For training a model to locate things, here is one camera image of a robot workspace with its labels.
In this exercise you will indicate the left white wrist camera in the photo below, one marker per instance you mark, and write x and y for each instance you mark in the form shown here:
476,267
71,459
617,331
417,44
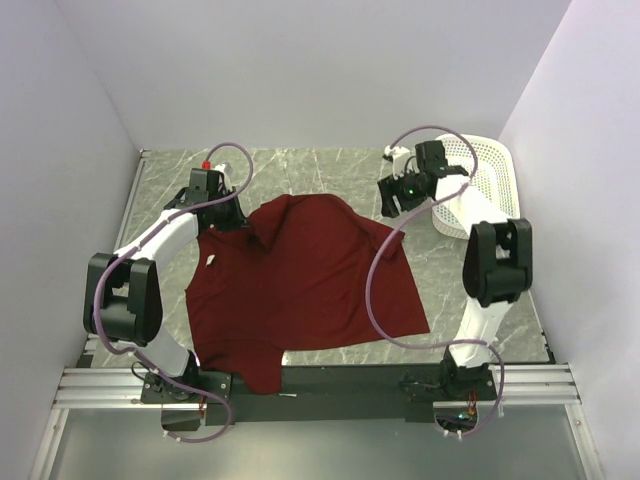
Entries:
224,171

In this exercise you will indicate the aluminium extrusion rail frame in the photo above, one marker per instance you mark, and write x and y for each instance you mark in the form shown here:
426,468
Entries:
98,428

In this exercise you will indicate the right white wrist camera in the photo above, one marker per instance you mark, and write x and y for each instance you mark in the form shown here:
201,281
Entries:
397,156

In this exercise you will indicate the white plastic perforated basket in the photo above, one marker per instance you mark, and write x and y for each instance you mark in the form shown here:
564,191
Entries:
495,179

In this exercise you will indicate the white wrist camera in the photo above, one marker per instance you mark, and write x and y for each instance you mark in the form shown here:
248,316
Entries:
397,156
224,171

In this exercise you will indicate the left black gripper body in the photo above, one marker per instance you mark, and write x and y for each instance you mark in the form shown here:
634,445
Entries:
228,215

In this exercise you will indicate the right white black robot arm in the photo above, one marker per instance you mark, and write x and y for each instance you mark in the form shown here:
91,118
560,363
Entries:
473,178

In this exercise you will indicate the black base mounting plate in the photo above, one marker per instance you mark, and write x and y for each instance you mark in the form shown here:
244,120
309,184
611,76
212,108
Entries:
314,393

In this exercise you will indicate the dark red t shirt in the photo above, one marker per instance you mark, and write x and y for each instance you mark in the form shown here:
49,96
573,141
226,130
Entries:
309,273

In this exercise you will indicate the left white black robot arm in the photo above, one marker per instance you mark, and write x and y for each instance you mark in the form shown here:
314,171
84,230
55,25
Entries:
123,304

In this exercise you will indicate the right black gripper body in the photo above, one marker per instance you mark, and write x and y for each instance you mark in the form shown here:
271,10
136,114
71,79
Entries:
411,195

